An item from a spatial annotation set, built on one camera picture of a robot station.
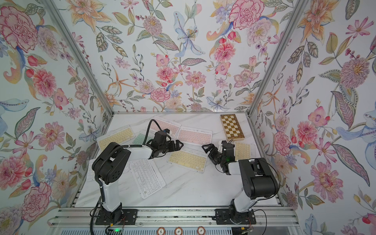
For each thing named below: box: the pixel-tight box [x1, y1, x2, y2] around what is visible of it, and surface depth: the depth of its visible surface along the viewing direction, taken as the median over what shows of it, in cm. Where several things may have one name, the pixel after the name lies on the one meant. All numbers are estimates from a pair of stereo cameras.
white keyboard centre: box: [129, 158, 167, 200], surface depth 88 cm
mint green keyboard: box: [131, 132, 154, 145], surface depth 106 cm
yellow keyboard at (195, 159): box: [166, 146, 209, 174], surface depth 97 cm
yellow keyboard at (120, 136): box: [96, 124, 136, 152], surface depth 109 cm
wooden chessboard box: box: [219, 113, 245, 142], surface depth 110 cm
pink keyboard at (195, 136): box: [177, 125, 213, 146], surface depth 107 cm
